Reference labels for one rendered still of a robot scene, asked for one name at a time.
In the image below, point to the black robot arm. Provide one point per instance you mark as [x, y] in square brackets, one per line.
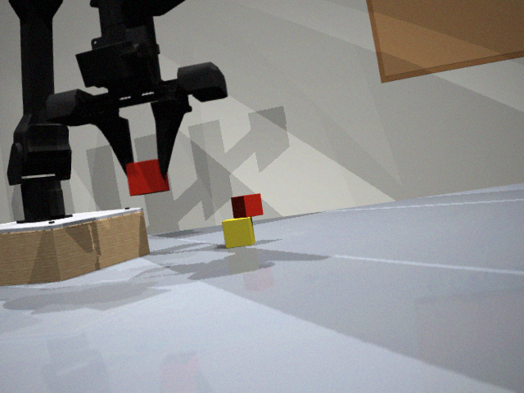
[40, 146]

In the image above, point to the red cube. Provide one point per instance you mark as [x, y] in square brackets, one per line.
[145, 178]
[246, 206]

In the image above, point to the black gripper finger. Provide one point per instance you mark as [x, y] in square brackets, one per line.
[168, 115]
[116, 130]

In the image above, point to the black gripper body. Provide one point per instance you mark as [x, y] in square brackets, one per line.
[204, 81]

